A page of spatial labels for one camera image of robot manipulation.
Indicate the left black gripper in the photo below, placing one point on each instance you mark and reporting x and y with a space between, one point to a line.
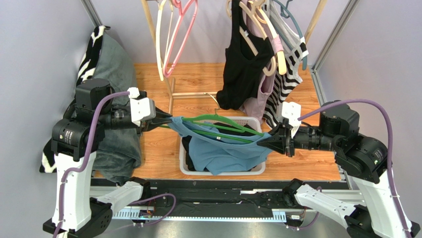
151 124

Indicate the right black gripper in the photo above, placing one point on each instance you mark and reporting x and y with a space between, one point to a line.
287 140

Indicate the blue tank top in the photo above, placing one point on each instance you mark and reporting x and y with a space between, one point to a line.
249 155

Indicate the cream wooden hanger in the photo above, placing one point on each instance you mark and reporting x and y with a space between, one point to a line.
160 43

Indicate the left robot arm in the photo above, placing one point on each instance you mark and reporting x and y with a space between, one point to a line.
75 144

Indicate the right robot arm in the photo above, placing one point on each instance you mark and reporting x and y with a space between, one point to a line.
366 160

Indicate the black white striped tank top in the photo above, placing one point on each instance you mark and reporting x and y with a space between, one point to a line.
284 85

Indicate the cream plastic hanger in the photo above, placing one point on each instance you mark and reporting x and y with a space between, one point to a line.
250 51

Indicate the teal plastic hanger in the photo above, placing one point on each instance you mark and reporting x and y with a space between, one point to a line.
286 26

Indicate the light wooden hanger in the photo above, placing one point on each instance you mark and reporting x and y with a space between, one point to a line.
260 25

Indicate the black tank top on cream hanger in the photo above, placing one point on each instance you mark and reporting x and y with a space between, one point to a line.
234 94

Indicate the wooden clothes rack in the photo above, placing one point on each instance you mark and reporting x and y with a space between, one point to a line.
169 46

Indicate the white plastic basket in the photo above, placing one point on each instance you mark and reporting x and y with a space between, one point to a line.
257 170

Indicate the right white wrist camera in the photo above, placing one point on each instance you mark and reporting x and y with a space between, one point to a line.
292 112

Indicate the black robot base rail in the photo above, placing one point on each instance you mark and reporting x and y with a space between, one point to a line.
247 201

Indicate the aluminium frame post left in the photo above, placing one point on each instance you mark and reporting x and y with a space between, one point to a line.
91 12

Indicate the aluminium frame post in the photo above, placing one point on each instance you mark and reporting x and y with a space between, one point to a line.
91 12
335 33

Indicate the aluminium frame post right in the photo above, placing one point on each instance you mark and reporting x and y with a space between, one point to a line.
335 33

